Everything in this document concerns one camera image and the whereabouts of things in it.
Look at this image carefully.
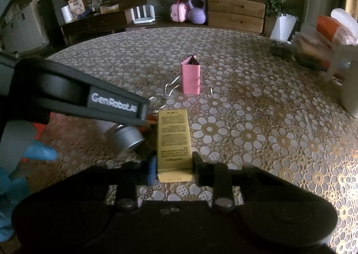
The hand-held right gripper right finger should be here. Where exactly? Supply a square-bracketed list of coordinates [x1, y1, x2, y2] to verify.
[191, 151, 281, 212]

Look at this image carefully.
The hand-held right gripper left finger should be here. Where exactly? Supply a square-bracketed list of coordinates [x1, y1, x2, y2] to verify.
[83, 155, 158, 210]

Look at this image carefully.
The yellow cardboard box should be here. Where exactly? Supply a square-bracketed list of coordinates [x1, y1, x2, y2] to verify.
[156, 109, 194, 183]

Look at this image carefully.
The silver metal cylinder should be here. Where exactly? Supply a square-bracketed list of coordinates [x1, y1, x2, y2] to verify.
[107, 123, 145, 151]

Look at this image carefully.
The red box with white inside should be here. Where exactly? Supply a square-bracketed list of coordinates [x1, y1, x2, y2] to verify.
[31, 112, 55, 143]

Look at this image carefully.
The person's left hand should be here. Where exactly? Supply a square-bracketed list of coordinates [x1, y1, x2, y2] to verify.
[0, 140, 58, 244]

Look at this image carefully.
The small orange object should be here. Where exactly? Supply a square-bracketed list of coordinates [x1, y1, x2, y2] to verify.
[139, 114, 159, 134]

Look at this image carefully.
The black cabinet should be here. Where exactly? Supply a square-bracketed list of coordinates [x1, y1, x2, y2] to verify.
[37, 0, 70, 46]

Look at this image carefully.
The white paper roll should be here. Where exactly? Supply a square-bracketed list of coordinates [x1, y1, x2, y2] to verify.
[60, 5, 73, 24]

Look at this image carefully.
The printed cardboard box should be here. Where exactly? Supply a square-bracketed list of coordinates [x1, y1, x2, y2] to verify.
[68, 0, 85, 15]

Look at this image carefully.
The pink paper box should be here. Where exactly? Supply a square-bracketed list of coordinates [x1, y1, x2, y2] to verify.
[180, 54, 201, 95]

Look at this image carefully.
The small wooden tray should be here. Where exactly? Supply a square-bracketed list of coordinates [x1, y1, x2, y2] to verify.
[100, 4, 119, 14]

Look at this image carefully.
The white router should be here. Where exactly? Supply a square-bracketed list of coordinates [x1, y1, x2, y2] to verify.
[130, 4, 156, 24]

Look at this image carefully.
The pink backpack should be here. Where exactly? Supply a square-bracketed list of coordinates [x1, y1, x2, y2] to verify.
[170, 0, 190, 23]

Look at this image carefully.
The purple kettlebell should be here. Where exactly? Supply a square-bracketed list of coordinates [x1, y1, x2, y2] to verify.
[187, 0, 208, 25]

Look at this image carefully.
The wooden media cabinet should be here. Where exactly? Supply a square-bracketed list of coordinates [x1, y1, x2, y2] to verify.
[60, 0, 268, 45]

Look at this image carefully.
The stack of folded cloths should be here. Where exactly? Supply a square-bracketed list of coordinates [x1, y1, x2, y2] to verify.
[292, 32, 336, 70]

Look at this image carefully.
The white plant pot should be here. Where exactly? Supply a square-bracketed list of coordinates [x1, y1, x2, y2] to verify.
[270, 13, 298, 42]

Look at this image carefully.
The orange bag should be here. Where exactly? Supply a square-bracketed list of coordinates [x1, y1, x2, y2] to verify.
[317, 15, 342, 43]

